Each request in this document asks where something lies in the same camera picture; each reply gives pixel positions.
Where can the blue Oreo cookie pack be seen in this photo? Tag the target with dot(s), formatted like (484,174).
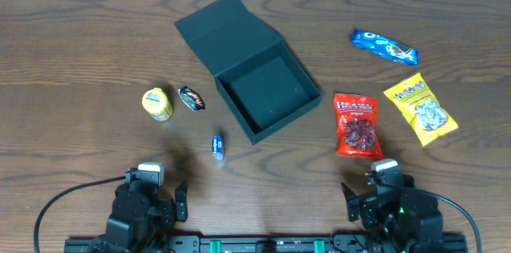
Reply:
(385,47)

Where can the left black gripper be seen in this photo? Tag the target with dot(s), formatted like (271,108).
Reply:
(172,207)

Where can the yellow Mentos gum bottle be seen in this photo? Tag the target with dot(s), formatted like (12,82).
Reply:
(157,104)

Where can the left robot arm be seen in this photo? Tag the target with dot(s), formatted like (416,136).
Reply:
(125,232)

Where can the red snack bag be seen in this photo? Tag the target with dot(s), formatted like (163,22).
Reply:
(356,118)

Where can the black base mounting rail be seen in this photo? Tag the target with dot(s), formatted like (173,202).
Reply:
(288,244)

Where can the black open gift box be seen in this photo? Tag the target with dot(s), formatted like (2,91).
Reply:
(257,75)

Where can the black Mars candy wrapper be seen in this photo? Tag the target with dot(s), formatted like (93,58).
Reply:
(191,98)

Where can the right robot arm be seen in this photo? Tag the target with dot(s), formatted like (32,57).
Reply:
(398,216)

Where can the yellow snack bag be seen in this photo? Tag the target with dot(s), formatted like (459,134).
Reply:
(421,109)

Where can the blue Eclipse mint tin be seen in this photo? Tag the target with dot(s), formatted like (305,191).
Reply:
(218,147)

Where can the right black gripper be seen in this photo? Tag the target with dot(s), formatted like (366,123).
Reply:
(360,204)

